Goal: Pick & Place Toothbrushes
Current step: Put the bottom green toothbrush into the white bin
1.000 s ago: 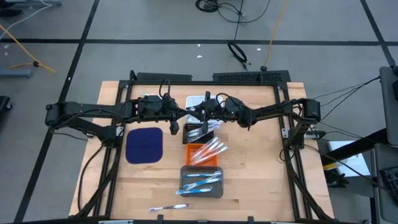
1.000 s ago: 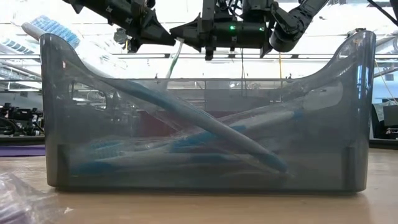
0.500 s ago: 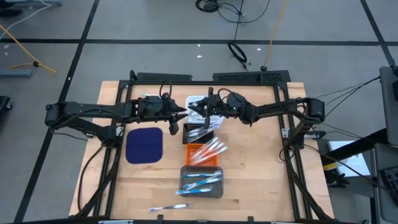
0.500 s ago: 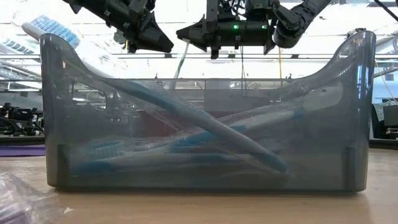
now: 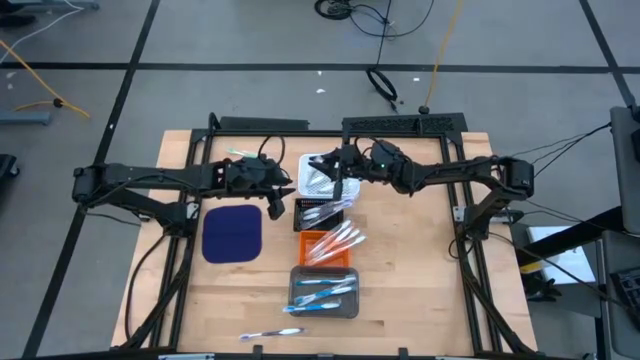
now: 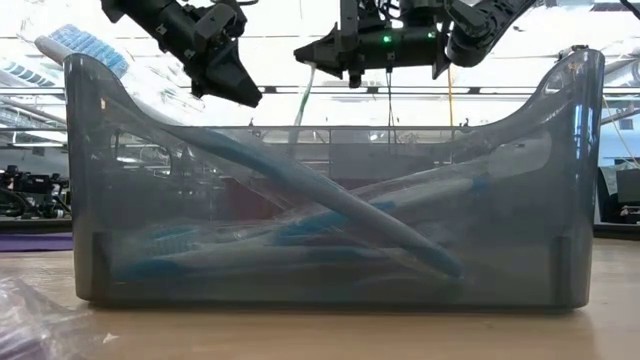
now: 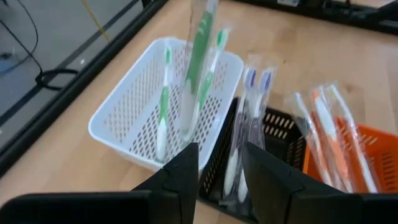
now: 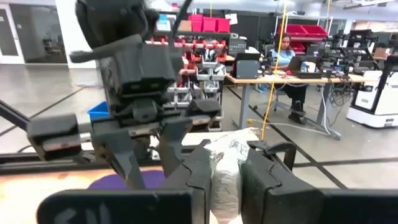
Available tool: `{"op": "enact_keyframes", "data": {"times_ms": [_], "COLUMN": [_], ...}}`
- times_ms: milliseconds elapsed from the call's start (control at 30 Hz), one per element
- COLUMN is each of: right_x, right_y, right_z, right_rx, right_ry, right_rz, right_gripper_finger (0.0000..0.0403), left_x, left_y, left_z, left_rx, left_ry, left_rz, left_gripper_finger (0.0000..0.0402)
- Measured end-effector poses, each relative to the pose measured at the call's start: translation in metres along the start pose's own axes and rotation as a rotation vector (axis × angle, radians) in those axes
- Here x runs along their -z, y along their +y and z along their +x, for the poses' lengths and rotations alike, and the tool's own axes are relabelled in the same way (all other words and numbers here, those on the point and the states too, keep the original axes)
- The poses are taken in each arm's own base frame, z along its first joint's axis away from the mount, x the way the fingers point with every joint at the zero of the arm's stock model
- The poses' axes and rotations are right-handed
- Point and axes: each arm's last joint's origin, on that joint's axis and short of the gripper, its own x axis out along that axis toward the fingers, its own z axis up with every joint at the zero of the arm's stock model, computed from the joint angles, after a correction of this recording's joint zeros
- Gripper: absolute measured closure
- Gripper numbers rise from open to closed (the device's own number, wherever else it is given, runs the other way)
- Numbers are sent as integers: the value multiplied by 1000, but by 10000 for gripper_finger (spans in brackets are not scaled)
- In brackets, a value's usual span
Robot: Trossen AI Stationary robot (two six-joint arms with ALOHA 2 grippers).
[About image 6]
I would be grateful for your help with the grey transparent plastic bin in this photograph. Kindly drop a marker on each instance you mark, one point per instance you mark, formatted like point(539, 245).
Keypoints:
point(100, 175)

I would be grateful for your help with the black robot equipment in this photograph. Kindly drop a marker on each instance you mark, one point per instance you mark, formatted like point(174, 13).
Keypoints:
point(30, 192)

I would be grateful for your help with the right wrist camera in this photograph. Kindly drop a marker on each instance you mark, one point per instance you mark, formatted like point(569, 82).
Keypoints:
point(350, 15)

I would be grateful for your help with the green white toothbrush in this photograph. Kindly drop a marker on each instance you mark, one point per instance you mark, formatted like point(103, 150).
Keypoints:
point(306, 95)

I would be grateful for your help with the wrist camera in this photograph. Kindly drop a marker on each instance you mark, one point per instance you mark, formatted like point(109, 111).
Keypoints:
point(212, 27)
point(350, 15)

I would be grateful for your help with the orange plastic basket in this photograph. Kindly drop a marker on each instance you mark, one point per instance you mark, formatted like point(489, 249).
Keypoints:
point(245, 200)

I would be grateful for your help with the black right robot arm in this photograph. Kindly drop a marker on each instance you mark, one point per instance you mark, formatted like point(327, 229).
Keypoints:
point(475, 30)

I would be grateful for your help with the black leaning panel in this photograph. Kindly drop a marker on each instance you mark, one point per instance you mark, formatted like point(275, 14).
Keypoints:
point(606, 195)

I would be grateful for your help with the dark purple wrapped toothbrush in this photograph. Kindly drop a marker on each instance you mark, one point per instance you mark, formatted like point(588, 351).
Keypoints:
point(30, 325)

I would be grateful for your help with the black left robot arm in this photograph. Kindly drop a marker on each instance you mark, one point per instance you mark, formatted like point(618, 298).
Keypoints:
point(135, 10)

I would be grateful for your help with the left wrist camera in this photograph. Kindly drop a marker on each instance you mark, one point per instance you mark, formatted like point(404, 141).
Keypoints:
point(212, 27)

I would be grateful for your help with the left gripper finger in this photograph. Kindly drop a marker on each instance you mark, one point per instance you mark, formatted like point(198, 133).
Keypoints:
point(232, 80)

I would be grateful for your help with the black monitor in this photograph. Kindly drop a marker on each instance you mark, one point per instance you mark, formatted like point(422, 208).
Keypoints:
point(629, 185)

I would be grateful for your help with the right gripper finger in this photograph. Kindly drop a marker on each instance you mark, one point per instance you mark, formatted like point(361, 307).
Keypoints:
point(325, 55)

